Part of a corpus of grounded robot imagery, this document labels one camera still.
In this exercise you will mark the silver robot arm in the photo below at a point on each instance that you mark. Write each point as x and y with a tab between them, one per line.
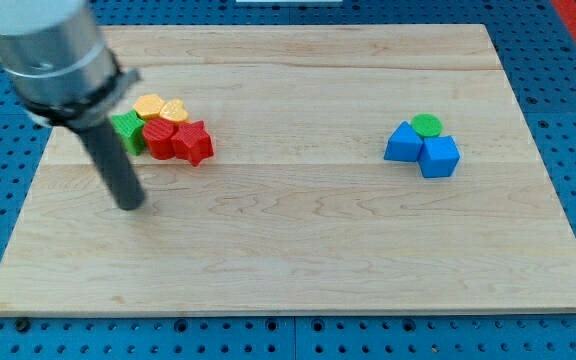
59	62

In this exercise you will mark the blue triangle block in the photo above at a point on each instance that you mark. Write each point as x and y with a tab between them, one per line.
404	144

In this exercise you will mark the light wooden board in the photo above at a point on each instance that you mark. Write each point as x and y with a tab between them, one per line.
297	213

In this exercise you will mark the red star block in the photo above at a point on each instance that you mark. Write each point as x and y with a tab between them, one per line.
192	142

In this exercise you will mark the yellow heart block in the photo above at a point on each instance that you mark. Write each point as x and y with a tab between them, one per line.
174	111

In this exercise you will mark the red cylinder block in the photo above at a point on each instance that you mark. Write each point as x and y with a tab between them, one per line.
157	134

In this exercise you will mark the green cylinder block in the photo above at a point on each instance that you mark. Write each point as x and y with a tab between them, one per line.
427	125

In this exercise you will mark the blue cube block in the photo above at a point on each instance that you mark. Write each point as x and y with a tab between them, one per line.
439	157

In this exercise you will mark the yellow hexagon block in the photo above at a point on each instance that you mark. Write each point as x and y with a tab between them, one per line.
148	107

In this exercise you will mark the green star block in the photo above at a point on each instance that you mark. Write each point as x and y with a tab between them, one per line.
129	128

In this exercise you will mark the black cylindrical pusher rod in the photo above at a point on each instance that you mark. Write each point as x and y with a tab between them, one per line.
107	154

